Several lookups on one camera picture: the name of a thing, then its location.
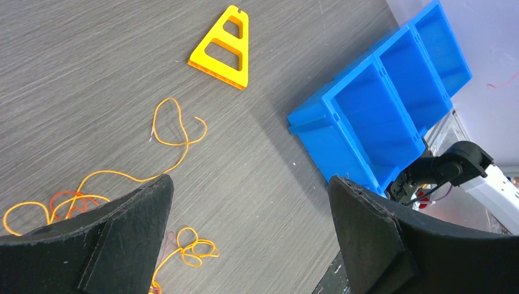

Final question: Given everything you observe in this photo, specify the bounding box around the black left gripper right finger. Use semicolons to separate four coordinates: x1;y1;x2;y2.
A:
327;176;518;293

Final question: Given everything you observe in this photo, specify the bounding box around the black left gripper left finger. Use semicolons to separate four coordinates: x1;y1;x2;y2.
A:
1;175;174;293

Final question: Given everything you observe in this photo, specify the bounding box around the orange cable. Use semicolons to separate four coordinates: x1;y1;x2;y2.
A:
49;190;102;220

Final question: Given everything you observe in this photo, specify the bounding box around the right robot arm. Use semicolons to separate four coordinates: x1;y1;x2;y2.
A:
386;141;518;236

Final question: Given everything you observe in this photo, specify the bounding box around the blue three-compartment bin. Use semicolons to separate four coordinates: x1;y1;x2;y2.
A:
288;1;472;195

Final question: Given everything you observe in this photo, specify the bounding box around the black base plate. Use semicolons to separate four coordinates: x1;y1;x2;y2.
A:
312;251;351;294

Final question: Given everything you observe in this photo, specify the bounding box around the yellow triangular plastic frame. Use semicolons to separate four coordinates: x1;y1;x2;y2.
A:
187;4;250;91

